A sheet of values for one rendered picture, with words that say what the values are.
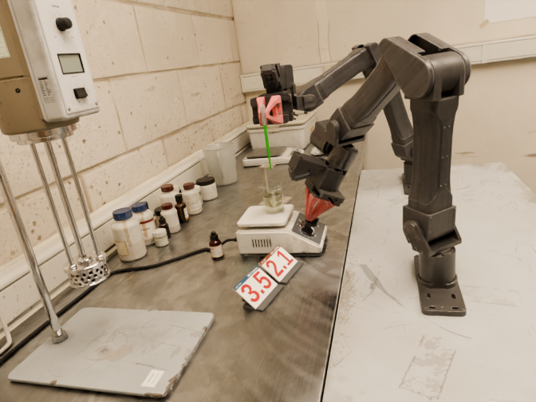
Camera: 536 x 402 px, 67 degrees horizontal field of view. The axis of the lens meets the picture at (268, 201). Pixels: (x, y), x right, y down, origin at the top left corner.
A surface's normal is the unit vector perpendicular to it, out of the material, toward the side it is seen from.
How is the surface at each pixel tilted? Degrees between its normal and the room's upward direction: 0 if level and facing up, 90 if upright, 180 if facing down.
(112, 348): 0
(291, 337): 0
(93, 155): 90
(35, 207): 90
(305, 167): 104
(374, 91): 93
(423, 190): 82
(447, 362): 0
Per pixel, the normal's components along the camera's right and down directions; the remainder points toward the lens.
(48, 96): -0.26, 0.35
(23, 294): 0.96, -0.04
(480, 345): -0.14, -0.94
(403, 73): -0.88, 0.26
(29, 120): 0.30, 0.28
